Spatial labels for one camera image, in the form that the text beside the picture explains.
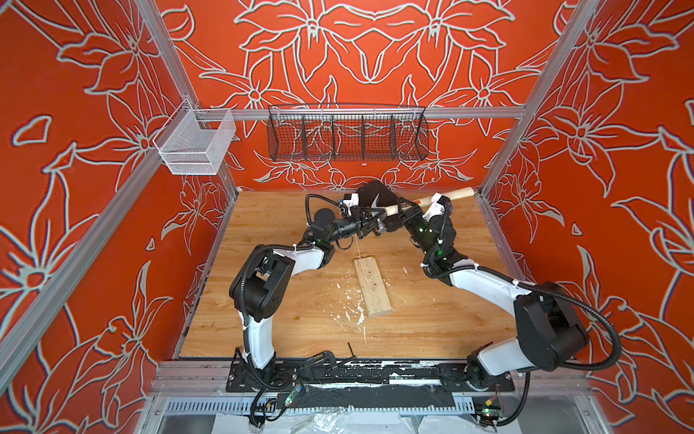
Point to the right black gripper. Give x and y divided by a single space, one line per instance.
407 214

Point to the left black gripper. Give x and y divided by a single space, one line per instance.
361 226

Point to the wooden handle claw hammer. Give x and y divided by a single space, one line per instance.
426 201

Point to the light wooden block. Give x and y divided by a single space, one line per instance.
375 295

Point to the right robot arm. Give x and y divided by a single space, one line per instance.
549 332

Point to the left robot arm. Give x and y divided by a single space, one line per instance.
261 285

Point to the black tool case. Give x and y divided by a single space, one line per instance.
375 194

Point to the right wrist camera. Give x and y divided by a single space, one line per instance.
440 205

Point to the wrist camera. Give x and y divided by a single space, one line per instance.
440 205
349 205

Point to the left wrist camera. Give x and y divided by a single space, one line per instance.
349 205

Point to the black wire wall basket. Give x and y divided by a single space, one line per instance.
347 132

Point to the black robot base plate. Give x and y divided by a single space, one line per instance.
326 370

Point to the white wire mesh basket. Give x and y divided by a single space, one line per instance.
195 141

